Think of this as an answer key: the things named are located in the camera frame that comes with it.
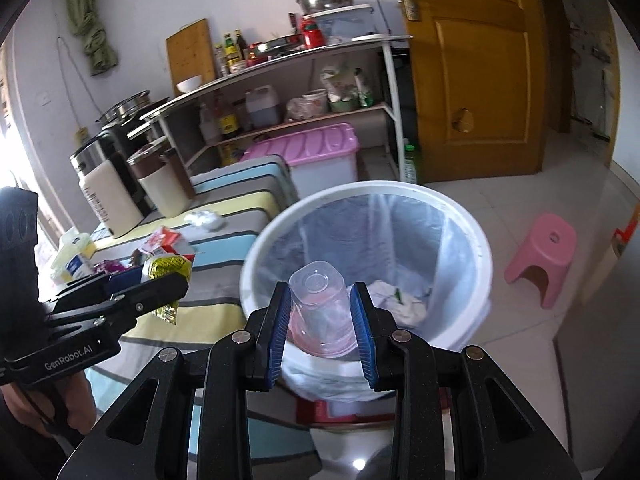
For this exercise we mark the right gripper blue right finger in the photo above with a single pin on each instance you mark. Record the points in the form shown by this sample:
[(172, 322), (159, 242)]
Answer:
[(373, 327)]

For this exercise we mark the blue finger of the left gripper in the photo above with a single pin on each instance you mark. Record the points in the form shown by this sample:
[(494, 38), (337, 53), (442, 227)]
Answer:
[(122, 280)]

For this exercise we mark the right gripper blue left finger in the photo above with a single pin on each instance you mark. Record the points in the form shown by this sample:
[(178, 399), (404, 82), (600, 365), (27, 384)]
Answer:
[(271, 338)]

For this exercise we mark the purple snack bag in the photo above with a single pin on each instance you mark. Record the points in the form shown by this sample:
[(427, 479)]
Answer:
[(113, 266)]

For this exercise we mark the yellow snack wrapper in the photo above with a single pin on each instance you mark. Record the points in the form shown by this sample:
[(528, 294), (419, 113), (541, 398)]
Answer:
[(170, 274)]

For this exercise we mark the clear plastic cup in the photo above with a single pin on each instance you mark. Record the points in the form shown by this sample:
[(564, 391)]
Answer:
[(320, 321)]

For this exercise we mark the white trash bin with bag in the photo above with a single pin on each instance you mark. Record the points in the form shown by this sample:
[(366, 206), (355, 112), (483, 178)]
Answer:
[(417, 240)]

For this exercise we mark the white kitchen shelf unit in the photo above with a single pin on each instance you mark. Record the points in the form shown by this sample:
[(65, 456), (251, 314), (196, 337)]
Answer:
[(297, 74)]

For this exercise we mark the yellow tissue pack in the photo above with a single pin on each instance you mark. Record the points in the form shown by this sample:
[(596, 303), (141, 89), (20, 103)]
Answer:
[(71, 244)]

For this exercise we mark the red strawberry milk carton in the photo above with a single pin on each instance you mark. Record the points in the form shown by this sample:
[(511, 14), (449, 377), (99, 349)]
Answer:
[(165, 241)]

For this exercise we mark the crumpled clear plastic bag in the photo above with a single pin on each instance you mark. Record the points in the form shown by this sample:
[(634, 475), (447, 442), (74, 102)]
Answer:
[(205, 219)]

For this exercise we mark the brown white lidded mug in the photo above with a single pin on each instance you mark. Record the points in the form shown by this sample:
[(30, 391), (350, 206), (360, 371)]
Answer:
[(160, 171)]

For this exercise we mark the white steel electric kettle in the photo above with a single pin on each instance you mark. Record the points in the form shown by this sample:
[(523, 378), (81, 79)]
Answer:
[(111, 190)]

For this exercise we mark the pink storage box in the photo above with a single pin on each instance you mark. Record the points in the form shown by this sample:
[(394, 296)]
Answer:
[(318, 158)]

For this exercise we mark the green bottle on floor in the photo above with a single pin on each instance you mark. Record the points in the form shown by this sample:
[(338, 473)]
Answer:
[(411, 166)]

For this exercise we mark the steel steamer pot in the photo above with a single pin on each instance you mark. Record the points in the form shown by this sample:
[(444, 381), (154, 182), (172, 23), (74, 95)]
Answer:
[(125, 109)]

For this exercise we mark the white oil jug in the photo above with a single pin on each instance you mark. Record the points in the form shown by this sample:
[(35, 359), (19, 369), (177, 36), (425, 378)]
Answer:
[(263, 105)]

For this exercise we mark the pink plastic stool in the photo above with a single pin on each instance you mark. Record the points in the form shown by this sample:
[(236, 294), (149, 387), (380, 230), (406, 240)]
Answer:
[(550, 246)]

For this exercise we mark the white ceramic bowl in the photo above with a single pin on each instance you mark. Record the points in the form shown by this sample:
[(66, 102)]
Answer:
[(190, 84)]

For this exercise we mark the green hanging cloth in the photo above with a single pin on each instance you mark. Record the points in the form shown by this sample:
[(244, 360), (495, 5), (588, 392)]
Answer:
[(84, 23)]

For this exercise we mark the wooden cutting board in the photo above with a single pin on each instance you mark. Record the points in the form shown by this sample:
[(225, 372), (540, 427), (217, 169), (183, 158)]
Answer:
[(190, 53)]

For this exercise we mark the sauce bottle yellow label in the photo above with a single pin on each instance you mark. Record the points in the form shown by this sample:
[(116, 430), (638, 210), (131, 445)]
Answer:
[(232, 54)]

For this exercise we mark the frying pan on shelf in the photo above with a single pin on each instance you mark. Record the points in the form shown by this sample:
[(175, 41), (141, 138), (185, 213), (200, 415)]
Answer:
[(273, 48)]

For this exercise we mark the dark soy sauce bottle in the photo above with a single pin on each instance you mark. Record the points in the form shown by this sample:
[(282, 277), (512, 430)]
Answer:
[(241, 44)]

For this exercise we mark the clear plastic container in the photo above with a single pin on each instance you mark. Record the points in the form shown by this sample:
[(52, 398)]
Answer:
[(346, 23)]

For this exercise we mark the wooden door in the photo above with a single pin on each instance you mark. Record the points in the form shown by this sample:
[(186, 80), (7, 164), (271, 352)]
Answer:
[(479, 70)]

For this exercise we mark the wall power strip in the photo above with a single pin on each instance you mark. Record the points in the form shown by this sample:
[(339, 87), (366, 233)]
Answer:
[(82, 135)]

